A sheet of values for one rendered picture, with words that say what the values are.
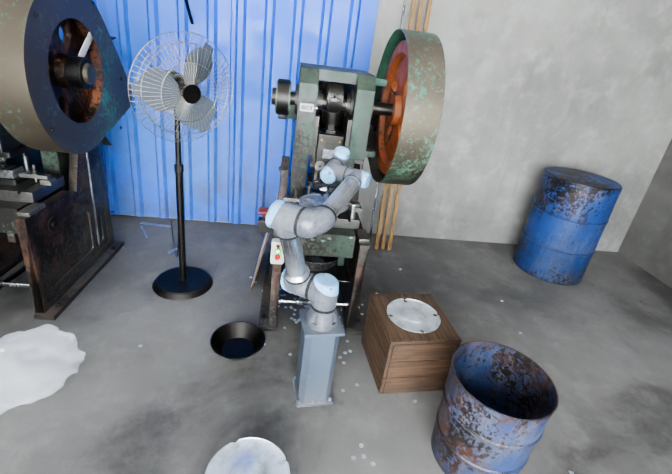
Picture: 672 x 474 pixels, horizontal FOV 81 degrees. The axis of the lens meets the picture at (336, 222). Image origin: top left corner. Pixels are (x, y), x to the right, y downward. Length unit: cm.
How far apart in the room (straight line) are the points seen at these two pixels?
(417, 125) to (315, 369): 124
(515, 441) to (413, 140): 132
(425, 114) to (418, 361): 122
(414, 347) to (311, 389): 54
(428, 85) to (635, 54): 271
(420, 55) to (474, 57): 168
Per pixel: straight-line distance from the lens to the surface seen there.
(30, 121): 226
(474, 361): 207
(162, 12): 351
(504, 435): 181
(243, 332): 248
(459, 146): 378
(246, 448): 171
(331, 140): 223
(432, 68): 202
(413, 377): 225
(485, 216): 415
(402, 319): 219
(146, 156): 372
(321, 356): 194
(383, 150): 250
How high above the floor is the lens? 163
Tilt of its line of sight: 24 degrees down
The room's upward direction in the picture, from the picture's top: 8 degrees clockwise
